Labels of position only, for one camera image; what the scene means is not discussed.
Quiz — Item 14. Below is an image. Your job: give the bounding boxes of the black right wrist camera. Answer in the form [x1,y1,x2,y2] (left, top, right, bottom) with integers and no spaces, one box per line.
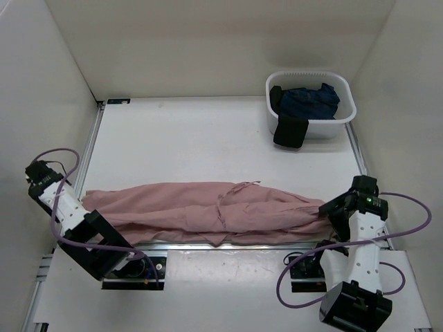
[350,175,379,196]

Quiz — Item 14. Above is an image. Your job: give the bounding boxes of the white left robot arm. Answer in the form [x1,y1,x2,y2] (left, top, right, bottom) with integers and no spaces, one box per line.
[55,183,147,281]

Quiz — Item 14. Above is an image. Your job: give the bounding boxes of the white plastic basket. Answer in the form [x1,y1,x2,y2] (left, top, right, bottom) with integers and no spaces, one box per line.
[265,70,356,139]

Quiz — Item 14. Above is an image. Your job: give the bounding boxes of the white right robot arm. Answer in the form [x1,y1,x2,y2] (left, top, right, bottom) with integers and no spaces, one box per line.
[311,192,392,331]

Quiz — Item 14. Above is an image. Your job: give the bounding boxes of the aluminium right rail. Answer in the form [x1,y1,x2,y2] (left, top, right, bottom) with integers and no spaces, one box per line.
[345,122,368,175]

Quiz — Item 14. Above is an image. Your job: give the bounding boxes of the aluminium left rail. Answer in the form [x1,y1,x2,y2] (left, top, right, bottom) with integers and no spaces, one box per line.
[69,100,107,201]

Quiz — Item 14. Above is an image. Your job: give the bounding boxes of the dark blue trousers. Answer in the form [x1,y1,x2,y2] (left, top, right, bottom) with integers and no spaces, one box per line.
[288,83,341,120]

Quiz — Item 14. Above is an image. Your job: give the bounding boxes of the black trousers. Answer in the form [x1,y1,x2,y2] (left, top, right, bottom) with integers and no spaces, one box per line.
[269,86,309,149]

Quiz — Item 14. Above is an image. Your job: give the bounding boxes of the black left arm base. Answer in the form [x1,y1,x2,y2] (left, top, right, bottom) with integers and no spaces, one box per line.
[101,250,168,291]

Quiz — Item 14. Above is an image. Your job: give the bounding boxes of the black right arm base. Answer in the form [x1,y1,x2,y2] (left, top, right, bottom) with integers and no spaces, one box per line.
[289,252,326,293]

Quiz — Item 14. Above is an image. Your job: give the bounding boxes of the pink trousers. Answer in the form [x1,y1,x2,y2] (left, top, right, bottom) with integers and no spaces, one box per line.
[82,182,332,246]

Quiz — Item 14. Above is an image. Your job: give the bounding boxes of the aluminium rail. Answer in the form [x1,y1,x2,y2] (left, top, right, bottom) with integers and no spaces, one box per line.
[69,100,107,201]
[133,241,394,252]
[345,122,368,175]

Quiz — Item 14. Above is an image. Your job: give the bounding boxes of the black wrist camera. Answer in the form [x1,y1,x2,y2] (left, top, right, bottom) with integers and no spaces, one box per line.
[25,160,53,183]
[350,175,379,196]

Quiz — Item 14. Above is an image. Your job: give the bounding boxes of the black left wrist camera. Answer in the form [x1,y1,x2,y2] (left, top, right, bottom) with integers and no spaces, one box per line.
[25,160,53,183]

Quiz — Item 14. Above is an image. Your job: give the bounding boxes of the aluminium front rail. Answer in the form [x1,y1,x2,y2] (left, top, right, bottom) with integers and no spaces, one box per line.
[133,241,394,252]

